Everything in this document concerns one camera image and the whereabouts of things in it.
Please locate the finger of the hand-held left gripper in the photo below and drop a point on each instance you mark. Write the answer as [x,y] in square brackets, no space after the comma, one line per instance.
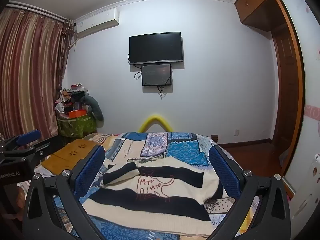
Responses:
[28,137]
[37,149]

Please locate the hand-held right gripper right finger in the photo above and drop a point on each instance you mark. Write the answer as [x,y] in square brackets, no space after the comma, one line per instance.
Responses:
[225,170]

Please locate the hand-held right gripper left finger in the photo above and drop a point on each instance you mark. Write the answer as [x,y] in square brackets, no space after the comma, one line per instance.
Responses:
[90,170]

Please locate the black and cream striped sweater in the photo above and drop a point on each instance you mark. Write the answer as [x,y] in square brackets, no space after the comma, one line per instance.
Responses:
[175,177]

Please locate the pile of clothes and sundries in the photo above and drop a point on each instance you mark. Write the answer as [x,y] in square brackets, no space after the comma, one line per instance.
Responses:
[71,97]

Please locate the bamboo board with flower cutouts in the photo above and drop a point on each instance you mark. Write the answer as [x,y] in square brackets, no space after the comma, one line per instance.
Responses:
[75,150]

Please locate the dark wooden bedpost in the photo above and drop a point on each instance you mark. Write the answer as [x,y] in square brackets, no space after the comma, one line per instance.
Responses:
[215,139]

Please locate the blue patchwork bedspread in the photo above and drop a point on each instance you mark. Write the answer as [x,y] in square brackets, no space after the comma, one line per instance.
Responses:
[185,152]

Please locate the green patterned storage bag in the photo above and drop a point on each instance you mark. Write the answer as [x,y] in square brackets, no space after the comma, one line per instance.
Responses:
[77,127]

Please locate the orange box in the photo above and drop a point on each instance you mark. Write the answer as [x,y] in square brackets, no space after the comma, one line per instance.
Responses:
[77,113]

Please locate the grey plush toy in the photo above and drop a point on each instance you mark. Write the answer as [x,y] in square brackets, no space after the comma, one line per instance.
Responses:
[94,105]

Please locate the brown striped curtain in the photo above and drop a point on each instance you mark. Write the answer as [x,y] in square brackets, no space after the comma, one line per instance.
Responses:
[30,67]

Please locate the yellow foam tube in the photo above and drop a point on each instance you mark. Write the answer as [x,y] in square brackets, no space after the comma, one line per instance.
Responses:
[155,117]

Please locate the brown wooden door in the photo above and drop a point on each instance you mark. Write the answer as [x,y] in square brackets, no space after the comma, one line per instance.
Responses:
[287,80]

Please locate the white sliding wardrobe door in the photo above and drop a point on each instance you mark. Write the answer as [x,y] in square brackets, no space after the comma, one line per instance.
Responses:
[310,80]

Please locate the white air conditioner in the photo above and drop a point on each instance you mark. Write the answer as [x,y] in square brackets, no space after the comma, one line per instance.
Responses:
[97,22]

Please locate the wooden overhead cabinet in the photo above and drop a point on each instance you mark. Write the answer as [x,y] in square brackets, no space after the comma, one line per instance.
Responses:
[257,5]

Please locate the small black wall monitor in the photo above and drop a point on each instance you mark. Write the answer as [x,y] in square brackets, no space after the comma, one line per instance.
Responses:
[156,75]

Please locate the white curtain rail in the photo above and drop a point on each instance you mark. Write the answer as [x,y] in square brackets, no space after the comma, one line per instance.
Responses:
[37,11]

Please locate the large black wall television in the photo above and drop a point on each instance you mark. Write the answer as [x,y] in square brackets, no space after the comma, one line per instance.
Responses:
[155,47]

